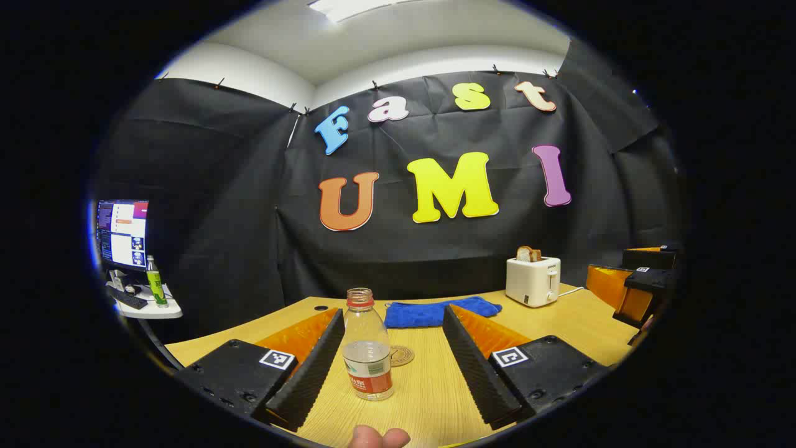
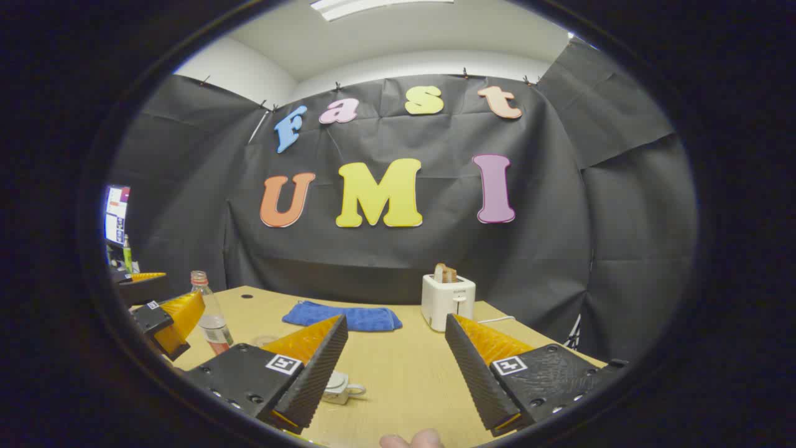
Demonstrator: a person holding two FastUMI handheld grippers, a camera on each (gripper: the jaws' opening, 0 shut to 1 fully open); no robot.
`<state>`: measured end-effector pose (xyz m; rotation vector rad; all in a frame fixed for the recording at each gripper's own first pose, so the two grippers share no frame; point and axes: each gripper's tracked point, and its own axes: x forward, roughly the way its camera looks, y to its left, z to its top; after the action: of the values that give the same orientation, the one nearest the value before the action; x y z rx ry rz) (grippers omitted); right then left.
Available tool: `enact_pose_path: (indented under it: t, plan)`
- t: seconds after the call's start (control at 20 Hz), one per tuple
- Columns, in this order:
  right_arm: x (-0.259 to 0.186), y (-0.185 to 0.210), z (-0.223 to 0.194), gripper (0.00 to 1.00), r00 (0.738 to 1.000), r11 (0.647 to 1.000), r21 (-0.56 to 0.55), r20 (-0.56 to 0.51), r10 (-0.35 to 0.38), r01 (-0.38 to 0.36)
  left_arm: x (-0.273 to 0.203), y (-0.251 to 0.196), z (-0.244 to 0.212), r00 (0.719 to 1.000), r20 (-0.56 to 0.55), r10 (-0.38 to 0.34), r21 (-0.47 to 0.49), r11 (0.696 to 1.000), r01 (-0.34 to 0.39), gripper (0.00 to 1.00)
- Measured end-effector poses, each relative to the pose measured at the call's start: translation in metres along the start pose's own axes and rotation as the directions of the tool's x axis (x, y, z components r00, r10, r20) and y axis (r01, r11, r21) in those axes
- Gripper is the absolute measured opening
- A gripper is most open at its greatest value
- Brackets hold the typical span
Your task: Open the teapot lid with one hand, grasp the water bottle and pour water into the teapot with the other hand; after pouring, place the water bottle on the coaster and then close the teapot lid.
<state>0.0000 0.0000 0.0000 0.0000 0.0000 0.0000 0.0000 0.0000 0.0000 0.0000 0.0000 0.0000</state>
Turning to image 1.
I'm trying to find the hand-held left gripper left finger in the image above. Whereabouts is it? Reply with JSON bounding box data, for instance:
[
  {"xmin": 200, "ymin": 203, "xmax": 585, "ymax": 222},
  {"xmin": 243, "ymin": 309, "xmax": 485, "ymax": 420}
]
[{"xmin": 176, "ymin": 307, "xmax": 346, "ymax": 433}]

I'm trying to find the clear plastic water bottle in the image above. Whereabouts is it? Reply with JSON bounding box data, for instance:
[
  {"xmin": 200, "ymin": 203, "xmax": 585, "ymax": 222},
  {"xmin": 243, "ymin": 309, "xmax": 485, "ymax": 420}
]
[{"xmin": 342, "ymin": 287, "xmax": 394, "ymax": 401}]

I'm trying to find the black keyboard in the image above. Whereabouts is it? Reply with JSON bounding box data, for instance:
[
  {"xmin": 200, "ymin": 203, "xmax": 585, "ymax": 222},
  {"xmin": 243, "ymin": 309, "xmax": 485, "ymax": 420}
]
[{"xmin": 107, "ymin": 287, "xmax": 149, "ymax": 310}]

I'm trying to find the white side table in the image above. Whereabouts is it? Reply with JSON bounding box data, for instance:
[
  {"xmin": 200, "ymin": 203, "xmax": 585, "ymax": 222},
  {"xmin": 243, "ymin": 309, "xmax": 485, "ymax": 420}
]
[{"xmin": 109, "ymin": 283, "xmax": 183, "ymax": 320}]

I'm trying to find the white toaster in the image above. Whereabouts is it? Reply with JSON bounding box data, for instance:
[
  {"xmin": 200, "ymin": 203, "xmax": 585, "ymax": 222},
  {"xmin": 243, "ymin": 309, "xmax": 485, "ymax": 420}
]
[{"xmin": 505, "ymin": 255, "xmax": 562, "ymax": 308}]

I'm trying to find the blue towel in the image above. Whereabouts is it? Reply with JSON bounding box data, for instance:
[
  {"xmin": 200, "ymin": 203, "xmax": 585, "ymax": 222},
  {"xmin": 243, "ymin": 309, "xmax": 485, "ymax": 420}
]
[{"xmin": 384, "ymin": 296, "xmax": 503, "ymax": 329}]

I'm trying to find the green drink bottle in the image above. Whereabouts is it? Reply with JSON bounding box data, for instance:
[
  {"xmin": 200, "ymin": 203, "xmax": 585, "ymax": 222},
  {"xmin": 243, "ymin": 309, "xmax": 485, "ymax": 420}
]
[{"xmin": 146, "ymin": 255, "xmax": 169, "ymax": 309}]

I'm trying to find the computer monitor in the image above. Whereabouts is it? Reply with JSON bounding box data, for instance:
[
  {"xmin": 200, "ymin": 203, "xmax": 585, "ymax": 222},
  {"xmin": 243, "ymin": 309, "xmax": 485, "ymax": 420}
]
[{"xmin": 95, "ymin": 199, "xmax": 150, "ymax": 273}]

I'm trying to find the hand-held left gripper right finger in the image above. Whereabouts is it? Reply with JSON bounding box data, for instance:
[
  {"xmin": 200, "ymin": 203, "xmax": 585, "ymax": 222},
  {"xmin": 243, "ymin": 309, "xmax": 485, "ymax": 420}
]
[{"xmin": 442, "ymin": 303, "xmax": 609, "ymax": 431}]

